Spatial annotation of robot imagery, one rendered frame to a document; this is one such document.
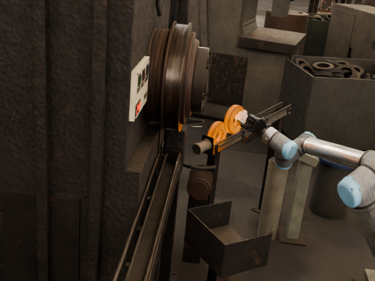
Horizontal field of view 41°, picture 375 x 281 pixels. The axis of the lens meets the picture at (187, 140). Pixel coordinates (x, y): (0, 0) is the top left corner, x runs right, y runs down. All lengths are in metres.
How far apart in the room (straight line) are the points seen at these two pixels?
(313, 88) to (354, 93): 0.36
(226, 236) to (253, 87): 3.02
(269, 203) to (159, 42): 1.39
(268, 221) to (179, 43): 1.47
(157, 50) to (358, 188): 0.97
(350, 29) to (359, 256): 3.64
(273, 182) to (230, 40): 2.16
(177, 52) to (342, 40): 4.65
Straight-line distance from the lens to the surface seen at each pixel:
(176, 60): 2.00
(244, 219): 3.39
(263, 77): 4.88
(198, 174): 2.68
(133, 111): 1.79
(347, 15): 6.49
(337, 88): 4.34
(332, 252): 3.26
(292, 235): 3.26
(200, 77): 2.07
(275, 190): 3.04
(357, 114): 4.50
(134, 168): 1.88
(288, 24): 6.95
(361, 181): 2.13
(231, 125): 2.62
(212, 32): 4.92
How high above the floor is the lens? 1.68
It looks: 22 degrees down
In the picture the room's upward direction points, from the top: 6 degrees clockwise
